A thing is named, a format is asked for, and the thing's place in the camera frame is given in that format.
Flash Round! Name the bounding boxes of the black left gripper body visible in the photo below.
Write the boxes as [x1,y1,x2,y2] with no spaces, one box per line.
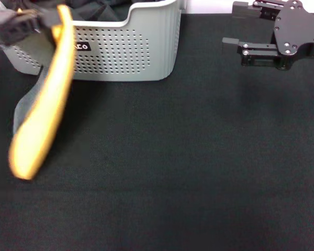
[0,14,24,51]

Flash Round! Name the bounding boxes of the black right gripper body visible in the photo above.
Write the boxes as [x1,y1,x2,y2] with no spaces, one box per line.
[273,0,314,71]

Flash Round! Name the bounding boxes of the yellow and grey towel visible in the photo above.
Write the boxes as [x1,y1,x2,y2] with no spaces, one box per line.
[8,4,76,181]

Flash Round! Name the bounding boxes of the grey perforated plastic storage box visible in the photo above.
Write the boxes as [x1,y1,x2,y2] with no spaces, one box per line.
[1,0,183,82]

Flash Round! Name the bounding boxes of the black tablecloth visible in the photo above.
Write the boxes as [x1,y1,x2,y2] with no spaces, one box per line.
[0,13,314,251]

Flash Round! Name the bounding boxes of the black cloth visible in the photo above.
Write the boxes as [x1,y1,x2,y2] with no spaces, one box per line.
[66,0,138,23]

